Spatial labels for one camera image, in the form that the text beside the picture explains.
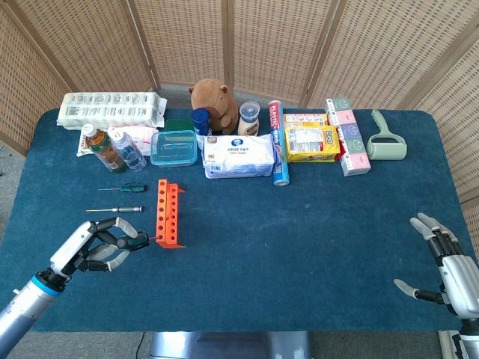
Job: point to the yellow red snack box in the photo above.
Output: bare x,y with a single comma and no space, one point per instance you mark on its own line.
305,119

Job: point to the dark green box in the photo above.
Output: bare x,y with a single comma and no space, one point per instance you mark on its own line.
179,124

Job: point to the white egg carton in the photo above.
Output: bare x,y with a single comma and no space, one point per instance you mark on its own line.
108,110

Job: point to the large green black screwdriver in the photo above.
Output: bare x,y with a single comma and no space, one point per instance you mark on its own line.
141,241

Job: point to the clear container blue lid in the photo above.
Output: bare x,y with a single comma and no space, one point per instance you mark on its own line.
174,149

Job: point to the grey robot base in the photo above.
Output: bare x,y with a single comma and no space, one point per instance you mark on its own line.
224,346

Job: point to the yellow Lipo biscuit bag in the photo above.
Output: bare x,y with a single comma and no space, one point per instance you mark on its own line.
312,144

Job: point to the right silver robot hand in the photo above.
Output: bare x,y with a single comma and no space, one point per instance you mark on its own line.
460,276

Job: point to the blue white spray can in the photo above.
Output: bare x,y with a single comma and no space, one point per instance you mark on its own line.
201,121

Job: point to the pastel tissue box pack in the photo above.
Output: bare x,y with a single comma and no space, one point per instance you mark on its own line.
351,142

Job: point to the green tea bottle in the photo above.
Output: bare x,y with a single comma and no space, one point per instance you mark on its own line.
106,149

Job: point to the white pink snack packet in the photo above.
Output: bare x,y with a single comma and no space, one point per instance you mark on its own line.
144,136

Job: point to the white squeeze bottle clear cap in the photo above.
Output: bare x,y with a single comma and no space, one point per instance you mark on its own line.
249,125

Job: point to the brown capybara plush toy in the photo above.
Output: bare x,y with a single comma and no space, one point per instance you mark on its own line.
215,102

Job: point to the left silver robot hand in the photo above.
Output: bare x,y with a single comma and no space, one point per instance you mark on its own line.
71,247

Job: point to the green lint roller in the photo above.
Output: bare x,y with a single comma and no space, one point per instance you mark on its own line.
387,147

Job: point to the white wet wipes pack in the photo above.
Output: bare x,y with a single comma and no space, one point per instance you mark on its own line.
239,157

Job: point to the clear water bottle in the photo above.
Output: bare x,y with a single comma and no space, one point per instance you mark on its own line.
131,153

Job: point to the orange plastic tool rack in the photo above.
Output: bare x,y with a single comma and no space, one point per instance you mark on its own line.
172,224

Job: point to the wicker folding screen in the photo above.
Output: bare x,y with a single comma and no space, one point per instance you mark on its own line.
262,37

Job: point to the blue felt table cover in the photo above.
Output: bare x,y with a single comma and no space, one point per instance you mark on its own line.
280,243

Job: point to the small green screwdriver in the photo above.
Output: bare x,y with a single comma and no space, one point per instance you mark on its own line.
131,187

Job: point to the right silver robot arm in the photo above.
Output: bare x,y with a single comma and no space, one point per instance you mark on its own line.
469,336

